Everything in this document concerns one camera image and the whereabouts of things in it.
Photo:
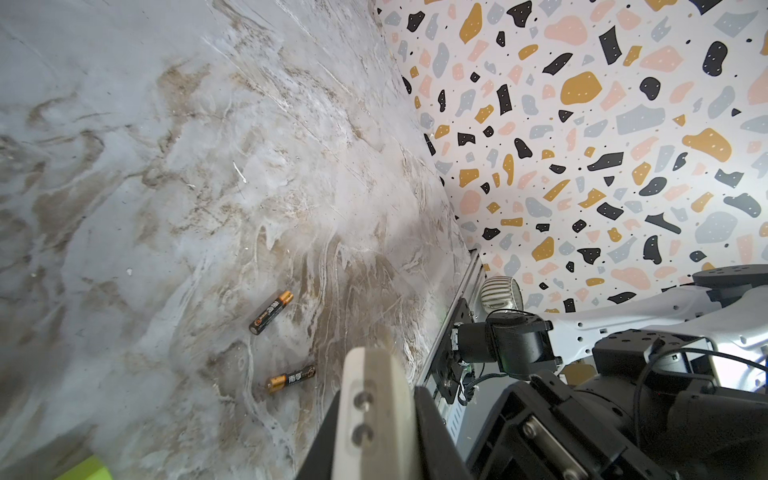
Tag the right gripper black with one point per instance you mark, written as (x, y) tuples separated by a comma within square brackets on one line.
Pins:
[(657, 408)]

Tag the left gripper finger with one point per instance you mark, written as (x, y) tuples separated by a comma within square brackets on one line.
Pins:
[(376, 429)]

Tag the AAA battery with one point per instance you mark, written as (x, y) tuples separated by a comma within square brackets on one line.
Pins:
[(271, 311), (282, 381)]

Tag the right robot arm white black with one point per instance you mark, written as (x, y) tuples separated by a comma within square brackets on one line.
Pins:
[(726, 306)]

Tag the grey ribbed fan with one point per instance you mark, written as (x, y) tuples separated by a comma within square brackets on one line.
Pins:
[(501, 293)]

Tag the green cube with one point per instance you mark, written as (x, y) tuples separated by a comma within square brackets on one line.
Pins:
[(91, 468)]

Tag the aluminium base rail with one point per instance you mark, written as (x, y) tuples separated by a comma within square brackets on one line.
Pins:
[(444, 370)]

